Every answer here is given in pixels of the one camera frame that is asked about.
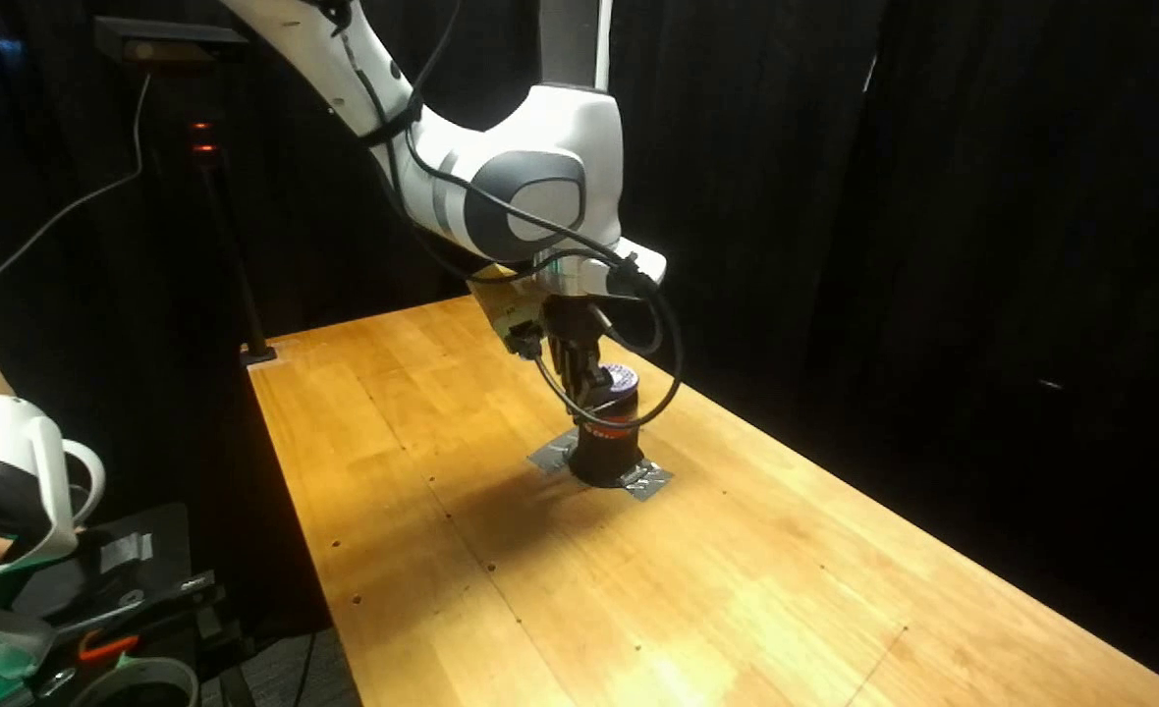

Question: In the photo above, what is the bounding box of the large grey duct tape piece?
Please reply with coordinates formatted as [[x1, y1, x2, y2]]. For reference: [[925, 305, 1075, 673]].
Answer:
[[615, 455, 674, 508]]

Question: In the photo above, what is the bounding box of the black tripod stand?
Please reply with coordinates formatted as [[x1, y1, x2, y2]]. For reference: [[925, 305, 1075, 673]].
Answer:
[[181, 115, 281, 374]]

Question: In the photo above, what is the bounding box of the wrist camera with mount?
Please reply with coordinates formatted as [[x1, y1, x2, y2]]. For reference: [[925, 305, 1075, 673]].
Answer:
[[466, 269, 555, 364]]

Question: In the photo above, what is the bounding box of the white rounded device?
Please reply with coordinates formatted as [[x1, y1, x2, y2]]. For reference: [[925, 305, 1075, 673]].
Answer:
[[0, 389, 110, 560]]

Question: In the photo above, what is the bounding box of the orange handled tool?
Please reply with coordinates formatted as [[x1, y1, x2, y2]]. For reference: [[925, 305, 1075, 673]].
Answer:
[[71, 629, 147, 669]]

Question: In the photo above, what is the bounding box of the small grey duct tape piece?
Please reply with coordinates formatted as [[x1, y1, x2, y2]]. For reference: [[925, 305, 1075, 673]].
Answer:
[[525, 432, 581, 474]]

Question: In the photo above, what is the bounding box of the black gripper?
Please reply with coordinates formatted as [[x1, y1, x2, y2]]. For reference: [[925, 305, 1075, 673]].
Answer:
[[543, 296, 615, 396]]

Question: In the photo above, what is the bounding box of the black curtain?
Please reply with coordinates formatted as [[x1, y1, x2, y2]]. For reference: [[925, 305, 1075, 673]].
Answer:
[[0, 0, 1159, 700]]

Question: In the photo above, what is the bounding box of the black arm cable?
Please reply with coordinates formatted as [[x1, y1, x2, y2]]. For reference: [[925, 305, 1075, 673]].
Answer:
[[321, 0, 690, 437]]

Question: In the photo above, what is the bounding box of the grey hanging cable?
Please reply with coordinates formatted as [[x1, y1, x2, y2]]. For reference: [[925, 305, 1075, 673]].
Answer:
[[0, 70, 157, 324]]

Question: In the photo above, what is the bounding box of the black equipment case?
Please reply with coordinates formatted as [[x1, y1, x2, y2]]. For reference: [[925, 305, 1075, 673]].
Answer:
[[21, 500, 234, 664]]

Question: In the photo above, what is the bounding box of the dark round bowl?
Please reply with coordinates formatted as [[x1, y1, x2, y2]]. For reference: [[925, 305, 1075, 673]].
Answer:
[[67, 653, 203, 707]]

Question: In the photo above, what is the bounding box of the black cup with red band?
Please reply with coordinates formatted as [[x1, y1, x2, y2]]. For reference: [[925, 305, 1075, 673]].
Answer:
[[560, 364, 647, 489]]

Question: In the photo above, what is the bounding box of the black mounted box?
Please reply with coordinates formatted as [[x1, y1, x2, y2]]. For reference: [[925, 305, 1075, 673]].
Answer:
[[85, 12, 255, 70]]

